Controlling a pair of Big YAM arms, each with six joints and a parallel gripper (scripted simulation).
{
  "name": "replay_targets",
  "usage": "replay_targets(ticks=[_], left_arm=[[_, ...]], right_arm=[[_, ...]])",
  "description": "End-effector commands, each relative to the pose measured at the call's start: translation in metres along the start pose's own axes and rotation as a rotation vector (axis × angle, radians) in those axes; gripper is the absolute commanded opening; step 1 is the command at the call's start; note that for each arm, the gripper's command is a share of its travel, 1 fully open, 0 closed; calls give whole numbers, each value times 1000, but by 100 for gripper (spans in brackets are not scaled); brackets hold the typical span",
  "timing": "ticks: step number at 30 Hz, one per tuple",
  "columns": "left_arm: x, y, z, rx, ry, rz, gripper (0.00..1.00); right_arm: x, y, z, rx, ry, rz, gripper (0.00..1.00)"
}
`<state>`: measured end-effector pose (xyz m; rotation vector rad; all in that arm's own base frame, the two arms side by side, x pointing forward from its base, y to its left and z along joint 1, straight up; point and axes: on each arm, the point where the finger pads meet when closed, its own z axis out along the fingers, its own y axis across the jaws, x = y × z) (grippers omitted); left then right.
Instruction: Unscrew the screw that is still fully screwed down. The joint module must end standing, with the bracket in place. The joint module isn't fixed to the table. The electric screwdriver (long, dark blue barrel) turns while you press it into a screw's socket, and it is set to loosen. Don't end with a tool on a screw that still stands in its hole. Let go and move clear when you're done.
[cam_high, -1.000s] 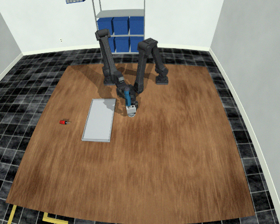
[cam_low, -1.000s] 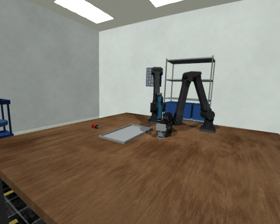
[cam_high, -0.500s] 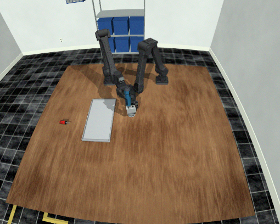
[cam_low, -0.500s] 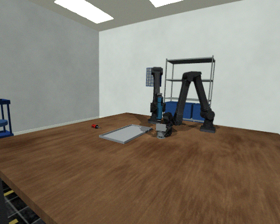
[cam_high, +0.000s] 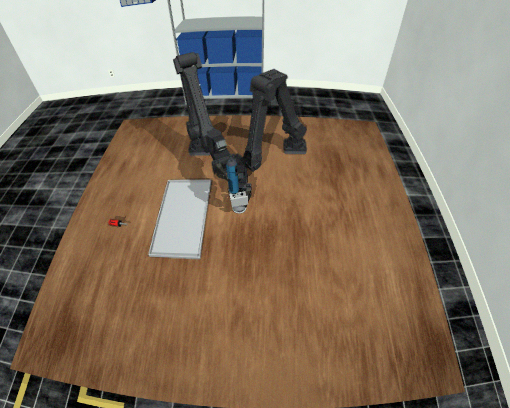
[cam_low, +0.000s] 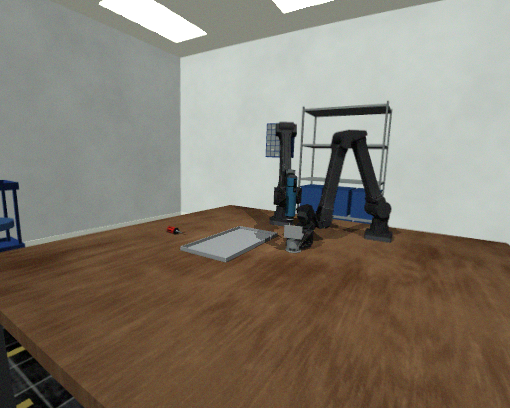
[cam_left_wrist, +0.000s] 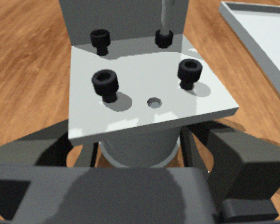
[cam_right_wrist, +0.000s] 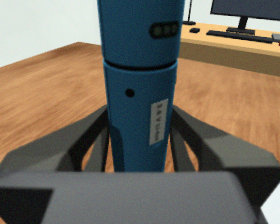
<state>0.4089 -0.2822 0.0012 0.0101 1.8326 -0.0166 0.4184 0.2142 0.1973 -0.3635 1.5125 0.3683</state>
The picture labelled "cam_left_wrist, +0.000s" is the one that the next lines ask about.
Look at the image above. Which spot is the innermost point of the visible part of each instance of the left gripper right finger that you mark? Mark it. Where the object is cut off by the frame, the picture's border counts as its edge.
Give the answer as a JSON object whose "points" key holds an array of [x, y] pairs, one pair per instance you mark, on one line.
{"points": [[245, 167]]}

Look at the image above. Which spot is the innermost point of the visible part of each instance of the grey l-shaped bracket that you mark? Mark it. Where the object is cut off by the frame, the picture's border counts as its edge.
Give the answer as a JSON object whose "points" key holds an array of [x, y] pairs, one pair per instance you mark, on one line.
{"points": [[145, 72]]}

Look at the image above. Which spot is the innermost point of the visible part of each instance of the blue electric screwdriver barrel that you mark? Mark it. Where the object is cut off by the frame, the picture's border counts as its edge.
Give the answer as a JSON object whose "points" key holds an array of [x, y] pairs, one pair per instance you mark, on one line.
{"points": [[166, 16]]}

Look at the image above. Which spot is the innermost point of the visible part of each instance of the white rimmed tray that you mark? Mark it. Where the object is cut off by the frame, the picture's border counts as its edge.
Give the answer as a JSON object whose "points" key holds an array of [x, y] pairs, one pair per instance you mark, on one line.
{"points": [[260, 21]]}

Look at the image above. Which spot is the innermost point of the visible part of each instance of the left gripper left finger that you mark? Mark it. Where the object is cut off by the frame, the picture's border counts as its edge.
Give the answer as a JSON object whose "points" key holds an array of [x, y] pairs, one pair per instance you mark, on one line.
{"points": [[47, 147]]}

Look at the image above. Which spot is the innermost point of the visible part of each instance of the black socket head screw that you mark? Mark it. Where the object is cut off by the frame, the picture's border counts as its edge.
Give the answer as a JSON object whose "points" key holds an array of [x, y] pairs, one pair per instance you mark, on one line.
{"points": [[189, 72], [163, 41], [100, 39], [106, 84]]}

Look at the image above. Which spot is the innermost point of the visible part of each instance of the dark grey cylinder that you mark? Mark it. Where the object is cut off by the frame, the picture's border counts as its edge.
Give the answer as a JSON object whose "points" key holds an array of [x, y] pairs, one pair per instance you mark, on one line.
{"points": [[153, 149]]}

